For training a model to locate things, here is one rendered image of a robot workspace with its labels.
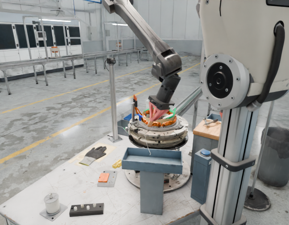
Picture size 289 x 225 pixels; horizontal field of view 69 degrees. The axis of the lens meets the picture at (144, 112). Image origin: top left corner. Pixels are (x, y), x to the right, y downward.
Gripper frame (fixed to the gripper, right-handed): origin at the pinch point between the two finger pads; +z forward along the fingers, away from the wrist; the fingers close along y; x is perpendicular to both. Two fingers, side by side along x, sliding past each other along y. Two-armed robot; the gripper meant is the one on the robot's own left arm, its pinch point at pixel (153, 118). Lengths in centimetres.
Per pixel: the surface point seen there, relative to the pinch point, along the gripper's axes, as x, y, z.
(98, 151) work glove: -40, -20, 56
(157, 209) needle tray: 19.0, -5.6, 37.0
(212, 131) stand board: 12.0, -40.6, 4.0
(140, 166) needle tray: 6.9, 4.1, 18.4
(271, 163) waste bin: 45, -183, 46
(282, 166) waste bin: 54, -185, 43
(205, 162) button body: 22.1, -20.0, 10.7
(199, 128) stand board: 5.6, -39.0, 6.6
